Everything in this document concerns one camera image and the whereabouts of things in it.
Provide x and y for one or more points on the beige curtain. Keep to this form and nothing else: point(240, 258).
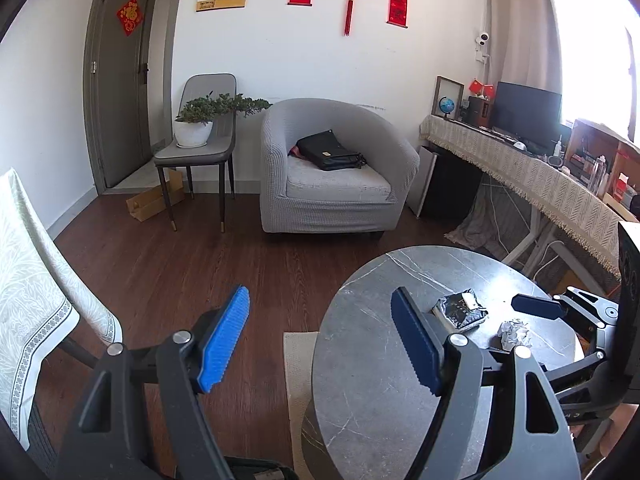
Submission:
point(524, 44)

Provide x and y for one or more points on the black table leg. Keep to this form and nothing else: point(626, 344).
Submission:
point(71, 347)

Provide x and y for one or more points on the black silver foil bag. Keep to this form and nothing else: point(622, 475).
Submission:
point(460, 312)

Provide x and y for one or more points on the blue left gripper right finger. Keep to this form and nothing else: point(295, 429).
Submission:
point(424, 348)

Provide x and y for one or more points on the cardboard box on floor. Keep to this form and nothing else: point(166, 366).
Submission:
point(149, 203)

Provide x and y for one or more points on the grey armchair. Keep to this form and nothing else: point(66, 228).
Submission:
point(298, 197)

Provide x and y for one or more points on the small red flags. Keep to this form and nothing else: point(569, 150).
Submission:
point(484, 91)

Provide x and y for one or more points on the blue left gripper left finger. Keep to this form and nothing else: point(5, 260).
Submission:
point(222, 330)

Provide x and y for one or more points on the silver black computer case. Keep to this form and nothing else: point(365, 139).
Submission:
point(445, 187)

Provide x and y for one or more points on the beige rug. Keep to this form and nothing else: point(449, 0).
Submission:
point(297, 399)

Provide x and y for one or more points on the small blue globe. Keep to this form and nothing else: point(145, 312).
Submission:
point(446, 106)

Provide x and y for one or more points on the dark brown speaker box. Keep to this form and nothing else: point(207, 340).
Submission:
point(478, 112)

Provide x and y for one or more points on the grey dining chair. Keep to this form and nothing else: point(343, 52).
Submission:
point(218, 151)

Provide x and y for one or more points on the beige fringed desk cloth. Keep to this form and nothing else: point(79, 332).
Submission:
point(589, 221)

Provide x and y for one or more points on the potted bonsai white pot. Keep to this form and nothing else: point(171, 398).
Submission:
point(195, 119)

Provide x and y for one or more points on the black handbag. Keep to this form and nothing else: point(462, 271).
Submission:
point(327, 153)

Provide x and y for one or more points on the black monitor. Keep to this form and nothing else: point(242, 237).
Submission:
point(530, 114)

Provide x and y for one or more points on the grey door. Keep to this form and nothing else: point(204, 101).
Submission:
point(115, 93)

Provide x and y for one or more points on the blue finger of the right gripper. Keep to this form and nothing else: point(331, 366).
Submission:
point(539, 307)

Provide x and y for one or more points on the red scroll right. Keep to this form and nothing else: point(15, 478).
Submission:
point(397, 14)

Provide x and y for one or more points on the wooden shelf organizer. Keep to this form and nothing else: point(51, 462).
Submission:
point(607, 164)

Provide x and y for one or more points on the red fu door sticker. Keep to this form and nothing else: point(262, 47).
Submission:
point(130, 16)

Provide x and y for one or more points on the picture frame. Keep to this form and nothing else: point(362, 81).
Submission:
point(448, 96)

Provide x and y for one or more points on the white security camera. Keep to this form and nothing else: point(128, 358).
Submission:
point(481, 49)

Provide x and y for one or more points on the white paper ball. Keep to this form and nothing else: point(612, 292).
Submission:
point(513, 333)

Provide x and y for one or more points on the round grey marble table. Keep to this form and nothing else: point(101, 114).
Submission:
point(368, 413)

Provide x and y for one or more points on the white patterned tablecloth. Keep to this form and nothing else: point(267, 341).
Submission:
point(42, 300)

